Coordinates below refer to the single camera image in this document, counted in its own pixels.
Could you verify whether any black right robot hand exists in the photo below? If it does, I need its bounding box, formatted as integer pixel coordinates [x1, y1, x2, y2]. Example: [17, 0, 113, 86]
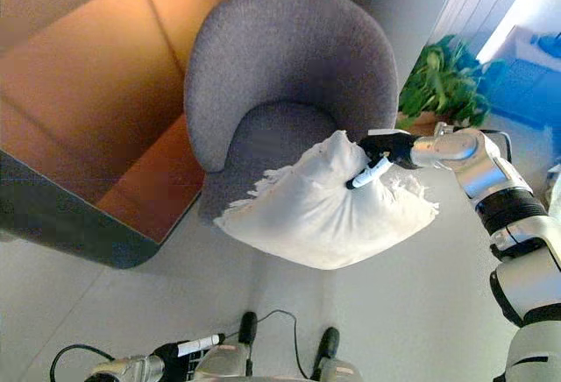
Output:
[345, 129, 421, 191]

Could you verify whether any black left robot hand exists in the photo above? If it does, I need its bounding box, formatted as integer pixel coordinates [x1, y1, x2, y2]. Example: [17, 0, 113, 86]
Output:
[153, 333, 227, 382]

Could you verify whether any white fringed square pillow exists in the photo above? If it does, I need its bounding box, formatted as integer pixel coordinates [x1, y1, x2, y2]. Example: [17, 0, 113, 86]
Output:
[213, 129, 441, 272]

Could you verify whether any woven rectangular basket planter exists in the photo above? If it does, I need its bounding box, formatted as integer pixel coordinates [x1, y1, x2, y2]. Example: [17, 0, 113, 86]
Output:
[405, 110, 459, 131]

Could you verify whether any green leafy potted plant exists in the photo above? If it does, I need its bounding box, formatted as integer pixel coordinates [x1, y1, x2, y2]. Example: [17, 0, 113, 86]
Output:
[396, 33, 505, 131]

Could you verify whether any grey fabric tub armchair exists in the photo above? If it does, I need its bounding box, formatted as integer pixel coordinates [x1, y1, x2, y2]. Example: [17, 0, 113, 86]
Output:
[183, 0, 400, 229]

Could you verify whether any white radiator panel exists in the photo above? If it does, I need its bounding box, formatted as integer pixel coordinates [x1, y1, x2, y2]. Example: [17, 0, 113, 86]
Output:
[427, 0, 543, 66]

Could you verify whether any glossy wooden wardrobe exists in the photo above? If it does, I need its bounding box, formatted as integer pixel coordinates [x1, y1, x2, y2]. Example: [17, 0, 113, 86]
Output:
[0, 0, 268, 271]

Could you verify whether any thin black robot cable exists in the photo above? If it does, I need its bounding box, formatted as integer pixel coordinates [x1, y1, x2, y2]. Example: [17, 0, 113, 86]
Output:
[48, 309, 313, 382]

